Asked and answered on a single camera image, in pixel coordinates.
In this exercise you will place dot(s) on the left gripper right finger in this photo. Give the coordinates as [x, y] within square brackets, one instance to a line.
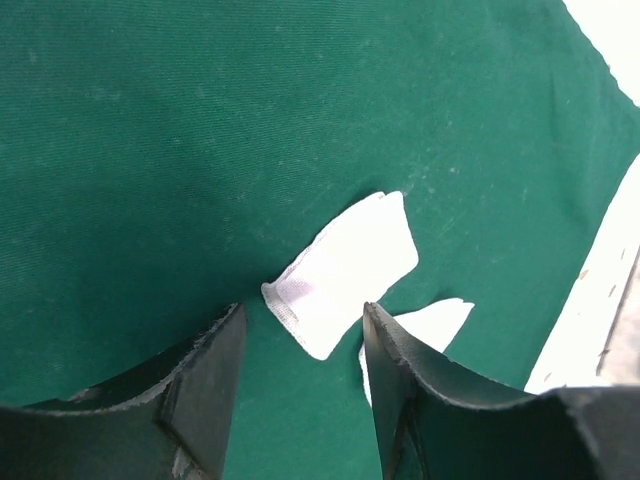
[436, 419]

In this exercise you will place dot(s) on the white gauze pad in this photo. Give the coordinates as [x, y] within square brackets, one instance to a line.
[354, 259]
[437, 324]

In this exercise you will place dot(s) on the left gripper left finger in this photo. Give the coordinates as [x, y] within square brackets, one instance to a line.
[167, 418]

